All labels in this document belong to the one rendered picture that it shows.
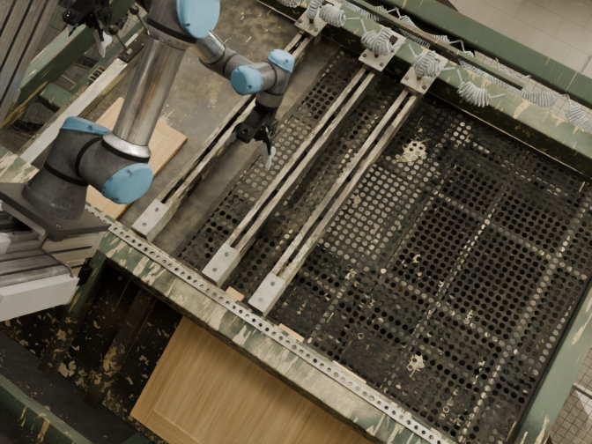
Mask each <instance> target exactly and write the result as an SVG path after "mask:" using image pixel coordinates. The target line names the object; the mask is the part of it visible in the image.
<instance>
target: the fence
mask: <svg viewBox="0 0 592 444"><path fill-rule="evenodd" d="M142 52H143V49H142V50H141V51H140V52H139V53H138V54H137V55H136V56H135V57H134V58H133V59H132V60H131V61H130V62H129V63H125V62H124V61H122V60H121V59H119V58H117V59H116V60H115V61H114V62H113V63H112V64H111V65H110V66H109V67H108V68H107V69H106V70H105V71H104V72H103V73H102V74H101V75H100V76H99V77H98V78H97V79H96V80H95V81H94V82H93V83H92V84H91V85H90V86H89V87H88V88H87V89H86V90H85V91H84V92H83V93H82V94H81V95H80V96H79V97H78V98H77V99H76V100H75V101H74V102H73V103H72V104H71V105H70V106H69V107H68V108H67V110H66V111H65V112H64V113H63V114H62V115H61V116H60V117H59V118H58V119H57V120H56V121H55V122H54V123H53V124H52V125H51V126H50V127H49V128H48V129H47V130H46V131H45V132H44V133H43V134H42V135H41V136H40V137H39V138H38V139H37V140H36V141H35V142H34V143H33V144H32V145H31V146H30V147H29V148H28V149H27V150H26V151H25V152H24V153H23V154H22V155H21V156H20V158H22V159H23V160H25V161H26V162H28V163H29V164H31V165H32V166H34V167H37V166H38V165H39V164H40V163H41V162H42V161H43V160H44V159H45V158H46V157H47V156H48V154H49V151H50V149H51V147H52V145H53V143H54V142H55V140H56V137H57V135H58V132H59V129H60V128H61V127H62V125H63V123H64V121H65V119H66V118H68V117H69V116H76V117H79V118H84V117H85V116H86V115H87V114H88V113H89V112H90V111H91V110H92V109H93V108H94V107H95V106H96V105H97V104H98V103H99V102H100V101H101V100H102V99H103V98H104V97H105V96H106V95H107V94H108V93H109V92H110V91H111V90H112V89H113V88H114V86H115V85H116V84H117V83H118V82H119V81H120V80H121V79H122V78H123V77H124V76H125V75H126V74H127V73H128V72H129V71H130V70H131V69H132V68H133V67H134V66H135V65H136V64H137V63H138V61H139V59H140V56H141V55H142Z"/></svg>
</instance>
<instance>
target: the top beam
mask: <svg viewBox="0 0 592 444"><path fill-rule="evenodd" d="M258 1H260V2H262V3H264V4H267V5H268V6H270V7H271V8H273V9H275V10H277V11H280V12H282V13H284V14H285V15H286V16H288V17H290V18H292V19H295V20H298V19H299V18H300V17H301V15H302V14H303V13H304V12H305V11H306V10H307V7H308V6H309V4H311V3H310V2H311V1H312V0H301V1H300V5H299V6H297V7H295V8H293V7H290V6H285V5H282V4H281V3H280V2H279V1H277V0H258ZM312 2H313V1H312ZM339 10H343V11H344V15H345V18H346V19H349V18H359V19H355V20H346V21H345V22H344V25H343V26H340V27H336V26H332V25H331V24H328V23H327V25H326V26H325V27H324V28H323V29H322V34H323V35H324V36H326V37H328V38H330V39H332V40H333V41H336V42H337V43H339V44H341V45H343V46H345V47H347V48H349V49H350V50H352V51H354V52H356V53H358V54H360V55H362V54H363V52H364V51H365V50H366V47H365V46H364V45H363V43H361V39H362V35H363V34H364V33H365V32H364V29H363V26H362V24H361V21H360V20H361V19H363V22H364V25H365V29H366V31H367V32H370V31H374V32H376V33H377V34H378V33H379V31H380V30H381V29H382V28H383V26H382V25H380V24H378V23H376V22H374V21H372V20H371V19H370V18H367V17H365V16H363V15H361V14H359V13H357V12H355V11H353V10H351V9H349V8H348V7H346V6H344V5H342V6H341V8H340V9H339ZM404 42H406V44H404V45H402V46H401V47H400V48H399V49H398V50H397V51H396V53H395V54H394V55H393V57H392V58H391V59H390V61H389V62H388V64H387V65H386V66H385V68H386V69H388V70H390V71H392V72H394V73H395V74H397V75H399V76H401V77H404V76H405V74H406V73H407V72H408V70H409V69H410V68H411V64H412V59H413V57H414V56H413V54H412V53H411V50H410V48H409V46H408V44H409V43H410V45H411V48H412V50H413V52H414V54H415V55H417V56H419V55H420V54H421V53H422V51H423V50H424V49H425V48H424V47H422V46H420V45H419V44H417V43H416V42H414V41H411V40H409V39H407V38H406V40H405V41H404ZM452 67H455V70H442V71H441V72H440V73H439V75H438V76H437V78H436V79H435V80H434V81H433V83H432V84H431V86H430V87H429V88H428V90H427V91H429V92H430V93H433V94H435V95H437V96H439V97H441V98H442V99H444V100H446V101H448V102H450V103H452V104H454V105H455V106H457V107H459V108H461V109H463V110H465V111H467V112H468V113H470V114H472V115H474V116H476V117H478V118H480V119H481V120H483V121H485V122H488V123H490V124H491V125H493V126H494V127H496V128H498V129H500V130H503V131H505V132H506V133H507V134H509V135H511V136H513V137H516V138H518V139H520V140H521V141H523V142H524V143H526V144H529V145H531V146H533V147H534V148H536V149H538V150H539V151H541V152H544V153H546V154H547V155H549V156H551V157H553V158H554V159H557V160H559V161H560V162H562V163H564V164H566V165H568V166H570V167H572V168H573V169H575V170H577V171H579V172H581V173H583V174H585V175H586V176H588V177H590V178H592V134H590V133H588V132H587V131H586V130H584V129H581V128H579V127H577V126H575V125H573V124H571V123H570V122H567V121H565V120H564V119H562V118H560V117H558V116H556V115H554V114H552V113H550V112H548V111H546V110H544V109H542V108H540V107H539V106H537V105H535V104H533V103H531V102H529V101H527V100H525V99H523V98H521V97H519V96H517V95H516V94H514V93H512V92H509V91H508V90H506V89H504V88H502V87H500V86H498V85H495V84H494V83H492V82H491V81H489V80H487V79H485V78H482V77H480V76H479V75H477V74H475V73H473V72H471V71H469V70H467V69H465V68H463V67H462V66H460V65H458V64H456V63H453V62H451V61H449V60H448V62H447V63H446V65H445V66H444V68H443V69H445V68H452ZM457 70H459V72H460V75H461V78H462V81H463V82H464V83H465V84H466V83H468V82H471V83H473V85H475V86H476V87H478V88H480V89H486V90H487V94H488V93H489V94H490V97H493V96H497V95H501V94H504V93H505V94H506V96H502V97H498V98H495V99H491V100H489V102H488V106H486V105H484V107H481V105H480V106H479V107H478V106H477V104H476V106H473V103H472V104H470V102H469V101H468V102H466V101H465V100H466V99H465V100H463V97H460V96H459V94H460V93H459V94H458V93H457V91H458V90H459V89H460V88H458V86H459V85H460V84H461V81H460V78H459V76H458V73H457Z"/></svg>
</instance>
